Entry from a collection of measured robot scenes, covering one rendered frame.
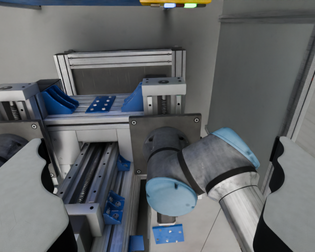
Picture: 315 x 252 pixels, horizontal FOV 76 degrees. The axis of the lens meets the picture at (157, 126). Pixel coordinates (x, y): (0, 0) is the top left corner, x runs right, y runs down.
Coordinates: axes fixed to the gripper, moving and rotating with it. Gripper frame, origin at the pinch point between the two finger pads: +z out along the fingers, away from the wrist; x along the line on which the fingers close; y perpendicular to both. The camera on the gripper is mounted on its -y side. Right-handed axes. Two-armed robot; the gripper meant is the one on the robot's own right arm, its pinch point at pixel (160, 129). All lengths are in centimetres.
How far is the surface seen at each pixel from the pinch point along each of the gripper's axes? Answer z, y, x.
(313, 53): 48, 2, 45
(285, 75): 59, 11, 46
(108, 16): 148, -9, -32
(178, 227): 145, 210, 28
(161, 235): 145, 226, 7
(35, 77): 148, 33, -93
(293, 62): 57, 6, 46
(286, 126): 50, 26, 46
